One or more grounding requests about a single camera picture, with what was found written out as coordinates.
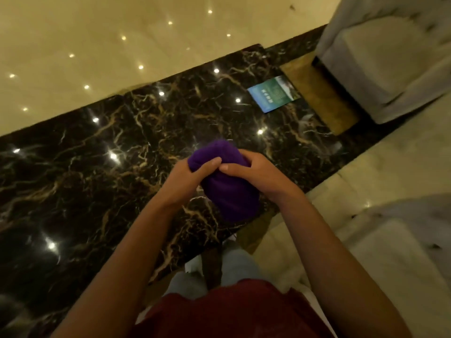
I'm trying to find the person's left hand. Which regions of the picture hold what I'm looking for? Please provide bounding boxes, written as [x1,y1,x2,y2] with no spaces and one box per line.
[157,157,222,211]

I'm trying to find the person's red shirt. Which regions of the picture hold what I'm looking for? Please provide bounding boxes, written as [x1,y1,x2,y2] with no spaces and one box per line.
[132,279,335,338]

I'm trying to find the person's left forearm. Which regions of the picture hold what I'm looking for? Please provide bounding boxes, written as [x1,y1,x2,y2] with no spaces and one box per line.
[51,193,192,338]

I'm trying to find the person's right hand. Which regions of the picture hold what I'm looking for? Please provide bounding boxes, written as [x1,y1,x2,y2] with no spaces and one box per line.
[219,149,300,202]

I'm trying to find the person's right forearm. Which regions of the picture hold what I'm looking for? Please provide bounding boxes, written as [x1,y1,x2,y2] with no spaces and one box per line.
[276,190,413,338]

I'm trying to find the grey upholstered armchair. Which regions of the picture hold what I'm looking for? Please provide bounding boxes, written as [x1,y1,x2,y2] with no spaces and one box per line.
[315,0,451,124]

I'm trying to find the purple cloth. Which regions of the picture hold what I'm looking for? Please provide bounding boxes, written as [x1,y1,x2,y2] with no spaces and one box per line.
[187,139,261,222]

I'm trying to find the person's grey trousers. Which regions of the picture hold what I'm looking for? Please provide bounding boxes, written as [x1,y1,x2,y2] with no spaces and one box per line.
[164,241,268,300]

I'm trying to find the blue green leaflet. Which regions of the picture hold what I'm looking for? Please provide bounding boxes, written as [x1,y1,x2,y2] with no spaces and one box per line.
[247,75,301,114]

